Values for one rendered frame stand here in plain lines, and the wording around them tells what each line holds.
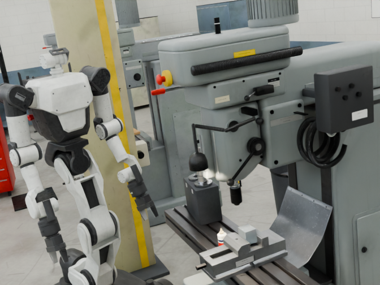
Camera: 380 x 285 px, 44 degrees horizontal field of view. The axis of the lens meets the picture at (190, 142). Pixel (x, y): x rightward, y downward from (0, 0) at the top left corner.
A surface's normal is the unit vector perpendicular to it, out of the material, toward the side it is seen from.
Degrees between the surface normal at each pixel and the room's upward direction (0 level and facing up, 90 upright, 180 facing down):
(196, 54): 90
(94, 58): 90
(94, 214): 79
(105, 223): 66
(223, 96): 90
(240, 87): 90
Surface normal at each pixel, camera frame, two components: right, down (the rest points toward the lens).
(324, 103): -0.90, 0.22
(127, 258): 0.41, 0.20
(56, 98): 0.68, 0.12
